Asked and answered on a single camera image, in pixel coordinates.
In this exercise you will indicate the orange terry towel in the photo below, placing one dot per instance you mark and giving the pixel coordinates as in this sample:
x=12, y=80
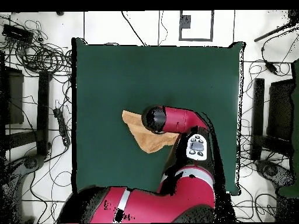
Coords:
x=151, y=142

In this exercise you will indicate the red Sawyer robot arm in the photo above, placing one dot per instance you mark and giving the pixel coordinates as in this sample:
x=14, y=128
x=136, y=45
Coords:
x=177, y=120

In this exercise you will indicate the dark green table cloth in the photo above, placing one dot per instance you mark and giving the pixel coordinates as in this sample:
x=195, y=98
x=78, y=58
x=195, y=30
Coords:
x=105, y=81

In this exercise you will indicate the black power strip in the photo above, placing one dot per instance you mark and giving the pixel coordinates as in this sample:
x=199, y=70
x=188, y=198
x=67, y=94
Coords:
x=62, y=127

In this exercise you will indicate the dark grey square patch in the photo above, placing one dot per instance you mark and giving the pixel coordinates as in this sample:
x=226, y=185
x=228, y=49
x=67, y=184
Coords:
x=185, y=21

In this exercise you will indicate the black stand foot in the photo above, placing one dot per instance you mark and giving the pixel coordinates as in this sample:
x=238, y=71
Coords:
x=30, y=162
x=271, y=171

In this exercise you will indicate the dark equipment case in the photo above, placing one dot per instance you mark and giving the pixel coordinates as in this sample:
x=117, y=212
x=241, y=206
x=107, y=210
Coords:
x=15, y=98
x=280, y=109

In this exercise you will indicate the black power adapter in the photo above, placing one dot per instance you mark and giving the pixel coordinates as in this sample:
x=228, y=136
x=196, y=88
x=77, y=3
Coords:
x=271, y=67

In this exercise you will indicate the small black object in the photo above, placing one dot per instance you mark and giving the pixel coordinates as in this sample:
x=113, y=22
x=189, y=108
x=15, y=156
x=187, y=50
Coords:
x=60, y=13

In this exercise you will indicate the black rod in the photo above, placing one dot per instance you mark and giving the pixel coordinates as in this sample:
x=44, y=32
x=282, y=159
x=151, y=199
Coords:
x=273, y=32

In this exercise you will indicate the black hub box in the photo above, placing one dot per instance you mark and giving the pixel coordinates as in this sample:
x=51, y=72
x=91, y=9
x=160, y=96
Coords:
x=16, y=33

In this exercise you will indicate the grey square floor frame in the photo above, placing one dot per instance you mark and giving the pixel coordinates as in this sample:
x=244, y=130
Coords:
x=212, y=25

